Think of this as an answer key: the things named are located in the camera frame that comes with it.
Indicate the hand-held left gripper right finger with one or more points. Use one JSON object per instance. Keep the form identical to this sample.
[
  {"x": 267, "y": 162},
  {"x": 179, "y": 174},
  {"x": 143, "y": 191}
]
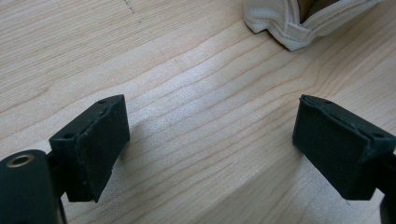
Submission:
[{"x": 336, "y": 146}]

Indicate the white cloth bag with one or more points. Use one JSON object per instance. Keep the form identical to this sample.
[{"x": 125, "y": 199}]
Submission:
[{"x": 294, "y": 20}]

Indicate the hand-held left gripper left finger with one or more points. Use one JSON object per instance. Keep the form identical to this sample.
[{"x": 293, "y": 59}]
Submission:
[{"x": 90, "y": 149}]

